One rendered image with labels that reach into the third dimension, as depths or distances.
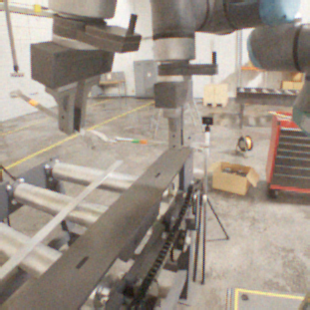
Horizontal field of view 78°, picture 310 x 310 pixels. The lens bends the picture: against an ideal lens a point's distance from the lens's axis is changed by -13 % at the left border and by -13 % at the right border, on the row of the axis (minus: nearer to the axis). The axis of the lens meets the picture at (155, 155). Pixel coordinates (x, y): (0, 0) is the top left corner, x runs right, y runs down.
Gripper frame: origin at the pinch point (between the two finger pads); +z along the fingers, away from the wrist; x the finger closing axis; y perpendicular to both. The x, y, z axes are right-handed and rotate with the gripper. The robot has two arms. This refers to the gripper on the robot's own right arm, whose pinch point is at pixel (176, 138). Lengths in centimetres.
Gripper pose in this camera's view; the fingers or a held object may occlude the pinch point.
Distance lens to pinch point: 51.0
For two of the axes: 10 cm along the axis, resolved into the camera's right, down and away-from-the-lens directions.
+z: 0.5, 9.2, 3.8
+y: -9.2, -1.0, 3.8
